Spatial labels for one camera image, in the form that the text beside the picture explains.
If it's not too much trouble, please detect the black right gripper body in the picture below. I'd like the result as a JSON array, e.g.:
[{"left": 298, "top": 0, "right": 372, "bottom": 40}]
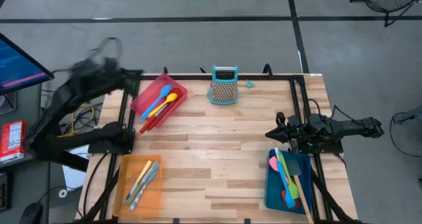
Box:
[{"left": 276, "top": 111, "right": 306, "bottom": 153}]

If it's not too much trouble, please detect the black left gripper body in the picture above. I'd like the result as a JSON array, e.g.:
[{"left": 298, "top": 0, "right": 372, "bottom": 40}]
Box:
[{"left": 119, "top": 68, "right": 145, "bottom": 97}]

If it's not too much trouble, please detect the pink silicone spatula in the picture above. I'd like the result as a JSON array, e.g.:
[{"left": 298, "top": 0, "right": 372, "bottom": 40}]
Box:
[{"left": 268, "top": 155, "right": 280, "bottom": 172}]

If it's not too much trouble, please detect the blue silicone spoon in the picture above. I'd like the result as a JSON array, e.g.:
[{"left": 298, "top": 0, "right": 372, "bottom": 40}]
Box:
[{"left": 140, "top": 84, "right": 173, "bottom": 121}]

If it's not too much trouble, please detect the yellow silicone spoon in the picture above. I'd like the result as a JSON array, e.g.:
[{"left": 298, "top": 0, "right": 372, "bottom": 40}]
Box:
[{"left": 147, "top": 92, "right": 179, "bottom": 119}]

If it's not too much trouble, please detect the dark red solid spoon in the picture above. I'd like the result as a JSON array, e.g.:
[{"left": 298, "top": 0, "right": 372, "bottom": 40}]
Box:
[{"left": 144, "top": 95, "right": 182, "bottom": 131}]

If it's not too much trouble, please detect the red slotted spoon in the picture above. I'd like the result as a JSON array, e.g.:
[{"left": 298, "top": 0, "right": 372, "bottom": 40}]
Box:
[{"left": 137, "top": 87, "right": 184, "bottom": 136}]

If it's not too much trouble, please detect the green silicone spatula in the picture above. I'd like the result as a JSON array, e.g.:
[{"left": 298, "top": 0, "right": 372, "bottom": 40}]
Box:
[{"left": 276, "top": 150, "right": 300, "bottom": 200}]

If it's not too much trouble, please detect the blue silicone spatula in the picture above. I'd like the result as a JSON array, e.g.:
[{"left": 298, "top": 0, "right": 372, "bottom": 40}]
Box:
[{"left": 276, "top": 159, "right": 297, "bottom": 209}]

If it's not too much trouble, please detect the grey green patterned knife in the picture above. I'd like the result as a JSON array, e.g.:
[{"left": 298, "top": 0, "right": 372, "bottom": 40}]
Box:
[{"left": 131, "top": 161, "right": 160, "bottom": 204}]

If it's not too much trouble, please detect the white blue patterned knife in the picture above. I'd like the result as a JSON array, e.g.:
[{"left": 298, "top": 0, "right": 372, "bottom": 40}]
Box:
[{"left": 128, "top": 169, "right": 161, "bottom": 212}]

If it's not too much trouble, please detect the pink plastic bin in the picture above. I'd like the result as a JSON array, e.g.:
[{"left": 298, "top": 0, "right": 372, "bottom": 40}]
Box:
[{"left": 130, "top": 72, "right": 188, "bottom": 129}]

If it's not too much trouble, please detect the blue plastic bin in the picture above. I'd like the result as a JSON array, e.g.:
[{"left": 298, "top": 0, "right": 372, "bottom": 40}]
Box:
[{"left": 263, "top": 150, "right": 313, "bottom": 215}]

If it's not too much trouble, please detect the teal metal box grater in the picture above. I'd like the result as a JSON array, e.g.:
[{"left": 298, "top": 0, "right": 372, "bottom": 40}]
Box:
[{"left": 207, "top": 65, "right": 239, "bottom": 105}]

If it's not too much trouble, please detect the orange plastic bin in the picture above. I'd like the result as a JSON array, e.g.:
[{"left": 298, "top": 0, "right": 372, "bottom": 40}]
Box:
[{"left": 112, "top": 154, "right": 165, "bottom": 218}]

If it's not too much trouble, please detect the computer monitor blue screen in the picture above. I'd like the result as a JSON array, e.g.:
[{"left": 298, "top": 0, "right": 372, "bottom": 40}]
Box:
[{"left": 0, "top": 32, "right": 55, "bottom": 96}]

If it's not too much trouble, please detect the white paper sheet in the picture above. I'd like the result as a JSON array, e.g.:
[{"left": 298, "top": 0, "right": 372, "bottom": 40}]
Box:
[{"left": 61, "top": 144, "right": 90, "bottom": 192}]

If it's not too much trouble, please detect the grey metal stand foot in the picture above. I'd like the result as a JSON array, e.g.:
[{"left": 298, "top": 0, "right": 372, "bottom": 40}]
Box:
[{"left": 392, "top": 105, "right": 422, "bottom": 125}]

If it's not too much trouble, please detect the grey desk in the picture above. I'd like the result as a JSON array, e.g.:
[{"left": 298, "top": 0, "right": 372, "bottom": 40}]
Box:
[{"left": 0, "top": 84, "right": 44, "bottom": 169}]

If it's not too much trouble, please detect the red cardboard box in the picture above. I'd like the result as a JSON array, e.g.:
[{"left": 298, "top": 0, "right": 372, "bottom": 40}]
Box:
[{"left": 0, "top": 120, "right": 27, "bottom": 164}]

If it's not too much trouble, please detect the black computer mouse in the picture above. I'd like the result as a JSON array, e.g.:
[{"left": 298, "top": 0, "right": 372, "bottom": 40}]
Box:
[{"left": 19, "top": 202, "right": 44, "bottom": 224}]

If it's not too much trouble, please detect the black keyboard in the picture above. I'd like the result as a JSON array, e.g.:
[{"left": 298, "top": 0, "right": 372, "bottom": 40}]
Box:
[{"left": 0, "top": 173, "right": 10, "bottom": 211}]

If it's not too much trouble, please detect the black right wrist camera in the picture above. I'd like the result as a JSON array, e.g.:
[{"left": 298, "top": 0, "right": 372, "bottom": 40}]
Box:
[{"left": 287, "top": 115, "right": 303, "bottom": 130}]

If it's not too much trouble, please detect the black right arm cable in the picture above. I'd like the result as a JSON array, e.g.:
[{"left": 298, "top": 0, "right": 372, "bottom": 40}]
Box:
[{"left": 302, "top": 98, "right": 363, "bottom": 123}]

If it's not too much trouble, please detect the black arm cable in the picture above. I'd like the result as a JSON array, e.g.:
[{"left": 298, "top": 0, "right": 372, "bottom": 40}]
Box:
[
  {"left": 302, "top": 98, "right": 363, "bottom": 123},
  {"left": 87, "top": 36, "right": 123, "bottom": 64}
]

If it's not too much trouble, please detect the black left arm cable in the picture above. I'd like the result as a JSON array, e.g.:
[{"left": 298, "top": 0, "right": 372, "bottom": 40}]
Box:
[{"left": 87, "top": 36, "right": 123, "bottom": 64}]

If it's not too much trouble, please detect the yellow cable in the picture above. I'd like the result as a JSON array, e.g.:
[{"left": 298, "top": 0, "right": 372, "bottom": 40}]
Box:
[{"left": 71, "top": 103, "right": 96, "bottom": 134}]

